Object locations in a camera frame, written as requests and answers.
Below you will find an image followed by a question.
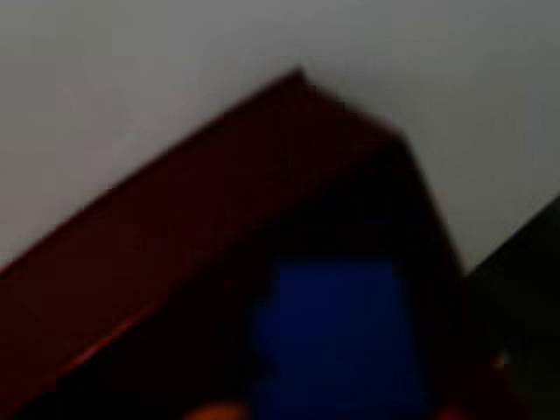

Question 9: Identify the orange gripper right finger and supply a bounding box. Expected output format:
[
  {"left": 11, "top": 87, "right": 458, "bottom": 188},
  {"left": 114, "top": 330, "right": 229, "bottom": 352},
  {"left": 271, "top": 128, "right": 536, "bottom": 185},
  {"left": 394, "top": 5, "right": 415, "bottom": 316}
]
[{"left": 435, "top": 347, "right": 517, "bottom": 420}]

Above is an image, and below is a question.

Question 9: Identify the dark brown box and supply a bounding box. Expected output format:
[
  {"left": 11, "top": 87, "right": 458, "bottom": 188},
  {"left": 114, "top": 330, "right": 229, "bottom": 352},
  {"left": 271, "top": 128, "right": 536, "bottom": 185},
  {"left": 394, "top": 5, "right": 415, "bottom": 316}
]
[{"left": 0, "top": 66, "right": 472, "bottom": 420}]

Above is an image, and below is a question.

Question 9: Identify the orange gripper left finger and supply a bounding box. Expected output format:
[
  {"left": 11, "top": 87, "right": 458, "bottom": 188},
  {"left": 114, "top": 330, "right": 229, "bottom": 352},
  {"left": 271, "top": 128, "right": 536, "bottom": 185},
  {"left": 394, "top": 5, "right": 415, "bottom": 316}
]
[{"left": 181, "top": 400, "right": 249, "bottom": 420}]

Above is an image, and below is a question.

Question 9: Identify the small blue block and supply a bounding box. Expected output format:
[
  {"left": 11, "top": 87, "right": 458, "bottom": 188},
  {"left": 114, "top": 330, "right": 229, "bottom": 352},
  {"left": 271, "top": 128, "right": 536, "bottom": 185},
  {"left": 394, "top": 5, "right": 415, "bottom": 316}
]
[{"left": 251, "top": 257, "right": 438, "bottom": 420}]

